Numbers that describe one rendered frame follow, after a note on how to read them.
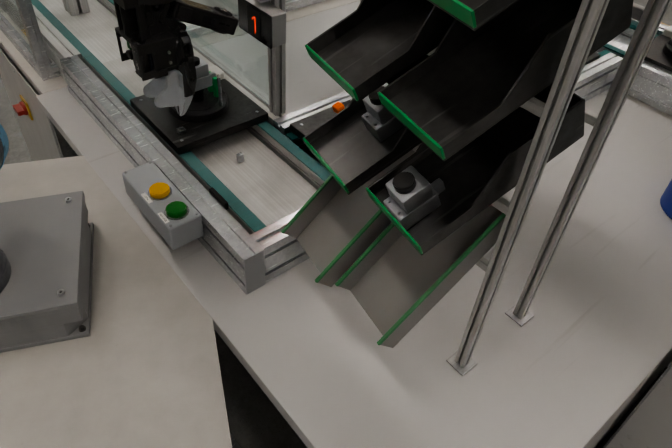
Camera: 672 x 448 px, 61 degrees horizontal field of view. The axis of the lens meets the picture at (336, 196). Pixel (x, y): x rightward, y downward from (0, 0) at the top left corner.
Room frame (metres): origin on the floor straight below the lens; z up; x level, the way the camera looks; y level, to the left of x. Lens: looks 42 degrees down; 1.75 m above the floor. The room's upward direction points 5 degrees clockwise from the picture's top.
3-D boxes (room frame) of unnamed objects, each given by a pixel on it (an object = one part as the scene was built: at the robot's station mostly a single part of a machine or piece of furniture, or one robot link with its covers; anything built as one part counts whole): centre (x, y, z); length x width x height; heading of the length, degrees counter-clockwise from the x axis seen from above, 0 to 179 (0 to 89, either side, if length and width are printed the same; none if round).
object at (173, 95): (0.74, 0.26, 1.27); 0.06 x 0.03 x 0.09; 133
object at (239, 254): (1.04, 0.44, 0.91); 0.89 x 0.06 x 0.11; 43
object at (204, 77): (1.17, 0.34, 1.06); 0.08 x 0.04 x 0.07; 134
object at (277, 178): (1.17, 0.33, 0.91); 0.84 x 0.28 x 0.10; 43
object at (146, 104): (1.16, 0.35, 0.96); 0.24 x 0.24 x 0.02; 43
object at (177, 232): (0.85, 0.36, 0.93); 0.21 x 0.07 x 0.06; 43
